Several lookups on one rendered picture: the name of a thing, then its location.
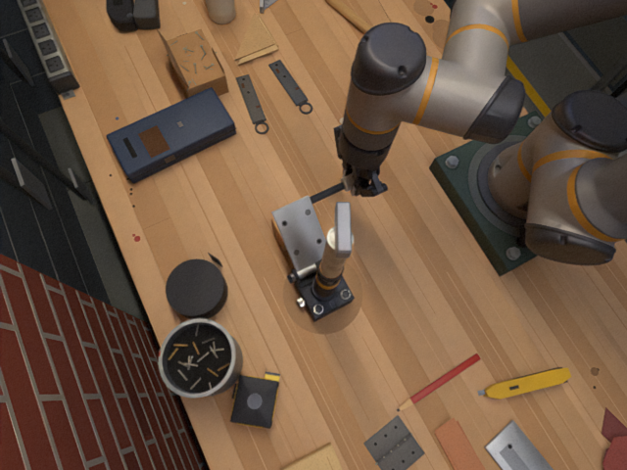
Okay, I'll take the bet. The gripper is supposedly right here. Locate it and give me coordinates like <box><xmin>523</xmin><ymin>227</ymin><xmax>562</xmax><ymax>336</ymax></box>
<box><xmin>334</xmin><ymin>124</ymin><xmax>394</xmax><ymax>198</ymax></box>

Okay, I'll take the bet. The grey hinged foot plate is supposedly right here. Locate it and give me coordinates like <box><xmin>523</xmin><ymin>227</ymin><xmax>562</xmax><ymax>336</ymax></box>
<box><xmin>271</xmin><ymin>195</ymin><xmax>328</xmax><ymax>279</ymax></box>

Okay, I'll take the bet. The beige brace outer tube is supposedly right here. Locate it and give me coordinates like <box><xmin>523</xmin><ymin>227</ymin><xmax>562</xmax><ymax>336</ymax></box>
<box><xmin>316</xmin><ymin>227</ymin><xmax>348</xmax><ymax>285</ymax></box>

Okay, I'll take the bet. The black lock collar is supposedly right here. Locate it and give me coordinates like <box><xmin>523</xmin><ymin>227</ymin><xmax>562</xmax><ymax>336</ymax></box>
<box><xmin>313</xmin><ymin>272</ymin><xmax>345</xmax><ymax>300</ymax></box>

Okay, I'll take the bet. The black brace base block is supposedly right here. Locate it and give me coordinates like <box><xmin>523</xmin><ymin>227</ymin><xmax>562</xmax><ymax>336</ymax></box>
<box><xmin>292</xmin><ymin>273</ymin><xmax>356</xmax><ymax>322</ymax></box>

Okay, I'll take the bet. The orange flat block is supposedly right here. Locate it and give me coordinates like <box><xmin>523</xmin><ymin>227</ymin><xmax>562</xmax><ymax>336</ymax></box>
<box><xmin>434</xmin><ymin>418</ymin><xmax>487</xmax><ymax>470</ymax></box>

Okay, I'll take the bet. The dark thin rod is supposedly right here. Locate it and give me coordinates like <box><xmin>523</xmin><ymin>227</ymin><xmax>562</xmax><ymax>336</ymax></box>
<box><xmin>309</xmin><ymin>180</ymin><xmax>350</xmax><ymax>203</ymax></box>

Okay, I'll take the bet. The wooden stick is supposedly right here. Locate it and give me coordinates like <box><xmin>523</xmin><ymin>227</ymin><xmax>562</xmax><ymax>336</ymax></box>
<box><xmin>324</xmin><ymin>0</ymin><xmax>374</xmax><ymax>35</ymax></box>

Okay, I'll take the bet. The tan triangular wedge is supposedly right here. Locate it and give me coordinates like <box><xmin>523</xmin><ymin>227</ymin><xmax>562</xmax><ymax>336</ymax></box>
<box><xmin>233</xmin><ymin>13</ymin><xmax>280</xmax><ymax>67</ymax></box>

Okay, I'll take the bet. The dark blue case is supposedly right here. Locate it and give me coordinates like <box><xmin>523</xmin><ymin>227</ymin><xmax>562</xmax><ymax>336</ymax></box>
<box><xmin>106</xmin><ymin>87</ymin><xmax>237</xmax><ymax>184</ymax></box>

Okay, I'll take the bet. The black round lid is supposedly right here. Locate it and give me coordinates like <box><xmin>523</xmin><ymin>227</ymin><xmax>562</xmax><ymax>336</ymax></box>
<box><xmin>165</xmin><ymin>258</ymin><xmax>229</xmax><ymax>319</ymax></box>

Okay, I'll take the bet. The cardboard box of screws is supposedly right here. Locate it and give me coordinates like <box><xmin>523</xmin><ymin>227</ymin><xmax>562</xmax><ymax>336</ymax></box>
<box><xmin>163</xmin><ymin>29</ymin><xmax>229</xmax><ymax>99</ymax></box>

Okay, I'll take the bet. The red pencil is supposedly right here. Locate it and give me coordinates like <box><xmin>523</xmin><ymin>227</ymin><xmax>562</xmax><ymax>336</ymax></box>
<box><xmin>396</xmin><ymin>352</ymin><xmax>482</xmax><ymax>412</ymax></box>

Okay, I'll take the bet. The beige cylinder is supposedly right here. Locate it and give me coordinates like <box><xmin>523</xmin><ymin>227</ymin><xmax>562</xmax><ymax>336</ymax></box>
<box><xmin>204</xmin><ymin>0</ymin><xmax>238</xmax><ymax>25</ymax></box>

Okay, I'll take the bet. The grey tin of screws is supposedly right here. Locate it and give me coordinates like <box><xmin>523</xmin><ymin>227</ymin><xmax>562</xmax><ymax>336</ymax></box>
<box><xmin>157</xmin><ymin>318</ymin><xmax>243</xmax><ymax>400</ymax></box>

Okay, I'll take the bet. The black square tape measure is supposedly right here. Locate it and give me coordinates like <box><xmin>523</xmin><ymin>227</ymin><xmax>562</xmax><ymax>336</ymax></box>
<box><xmin>229</xmin><ymin>372</ymin><xmax>282</xmax><ymax>431</ymax></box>

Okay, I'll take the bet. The yellow utility knife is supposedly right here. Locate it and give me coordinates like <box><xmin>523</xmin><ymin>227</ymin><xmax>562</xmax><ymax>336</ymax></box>
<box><xmin>476</xmin><ymin>366</ymin><xmax>572</xmax><ymax>400</ymax></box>

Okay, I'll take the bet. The grey hinge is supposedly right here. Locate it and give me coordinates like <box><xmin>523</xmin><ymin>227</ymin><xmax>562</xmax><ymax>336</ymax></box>
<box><xmin>362</xmin><ymin>415</ymin><xmax>426</xmax><ymax>470</ymax></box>

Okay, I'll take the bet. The tan cardboard sheet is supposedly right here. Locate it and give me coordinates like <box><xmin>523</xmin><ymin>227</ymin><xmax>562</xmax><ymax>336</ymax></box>
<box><xmin>282</xmin><ymin>442</ymin><xmax>345</xmax><ymax>470</ymax></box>

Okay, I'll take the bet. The black device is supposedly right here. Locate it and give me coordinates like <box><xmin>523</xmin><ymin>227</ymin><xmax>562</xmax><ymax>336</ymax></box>
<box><xmin>106</xmin><ymin>0</ymin><xmax>162</xmax><ymax>34</ymax></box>

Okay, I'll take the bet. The grey metal plate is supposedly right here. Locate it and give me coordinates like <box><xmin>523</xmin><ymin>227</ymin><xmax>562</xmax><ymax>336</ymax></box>
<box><xmin>484</xmin><ymin>420</ymin><xmax>555</xmax><ymax>470</ymax></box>

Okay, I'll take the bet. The grey power strip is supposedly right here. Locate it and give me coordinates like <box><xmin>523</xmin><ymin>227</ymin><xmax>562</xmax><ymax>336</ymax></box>
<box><xmin>16</xmin><ymin>0</ymin><xmax>81</xmax><ymax>98</ymax></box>

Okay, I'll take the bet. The red angular piece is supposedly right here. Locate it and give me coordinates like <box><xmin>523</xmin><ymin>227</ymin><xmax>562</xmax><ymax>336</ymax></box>
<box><xmin>600</xmin><ymin>406</ymin><xmax>627</xmax><ymax>470</ymax></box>

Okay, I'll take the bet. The grey inner tube handle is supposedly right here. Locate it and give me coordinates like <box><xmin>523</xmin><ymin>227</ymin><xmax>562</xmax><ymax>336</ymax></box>
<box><xmin>334</xmin><ymin>201</ymin><xmax>356</xmax><ymax>254</ymax></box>

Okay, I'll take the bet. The green base plate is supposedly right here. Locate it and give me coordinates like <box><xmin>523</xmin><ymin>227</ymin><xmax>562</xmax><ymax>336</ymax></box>
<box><xmin>429</xmin><ymin>109</ymin><xmax>627</xmax><ymax>278</ymax></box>

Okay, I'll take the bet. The dark strap with ring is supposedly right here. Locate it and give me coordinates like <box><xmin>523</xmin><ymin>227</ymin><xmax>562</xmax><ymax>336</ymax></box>
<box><xmin>267</xmin><ymin>59</ymin><xmax>314</xmax><ymax>116</ymax></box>
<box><xmin>235</xmin><ymin>73</ymin><xmax>270</xmax><ymax>135</ymax></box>

